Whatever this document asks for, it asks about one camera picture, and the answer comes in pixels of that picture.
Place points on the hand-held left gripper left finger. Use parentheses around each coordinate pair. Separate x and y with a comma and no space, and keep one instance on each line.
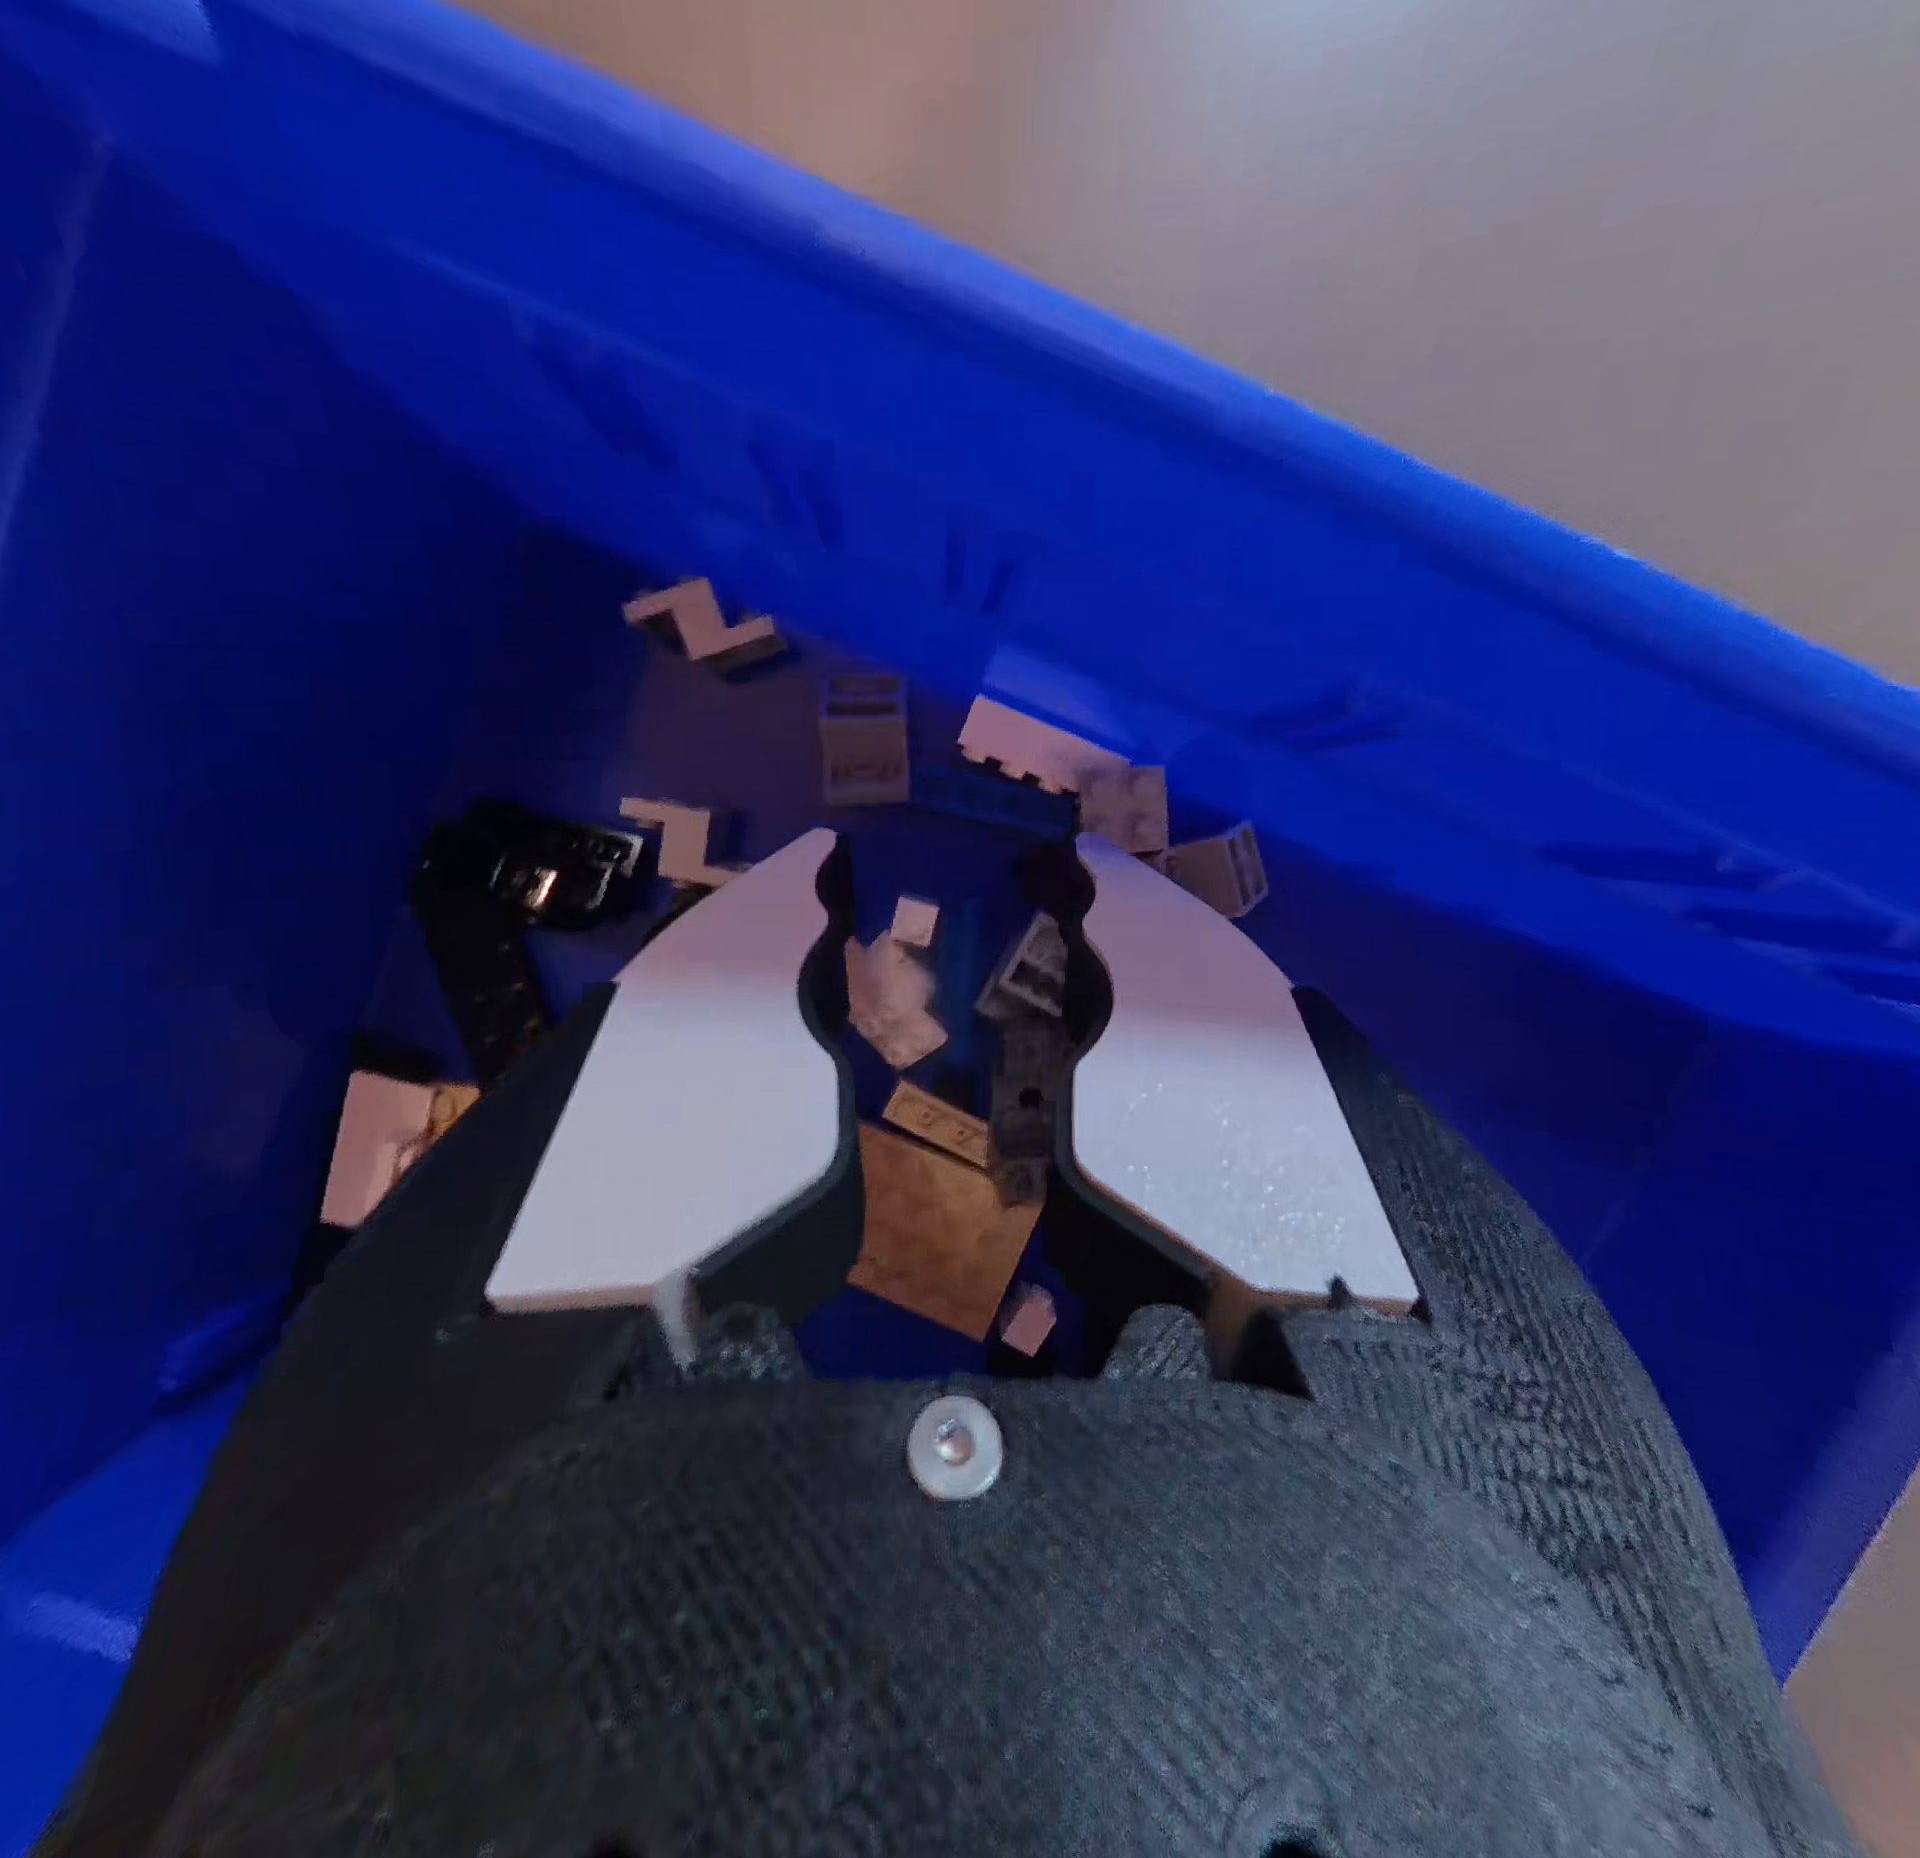
(690,1078)

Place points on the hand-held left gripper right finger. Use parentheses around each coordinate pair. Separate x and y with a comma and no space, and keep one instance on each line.
(1230,1125)

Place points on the pile of lego bricks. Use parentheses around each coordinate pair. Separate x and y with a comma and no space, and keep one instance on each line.
(863,748)

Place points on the blue plastic storage bin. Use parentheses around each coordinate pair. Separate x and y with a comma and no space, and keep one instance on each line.
(1052,463)

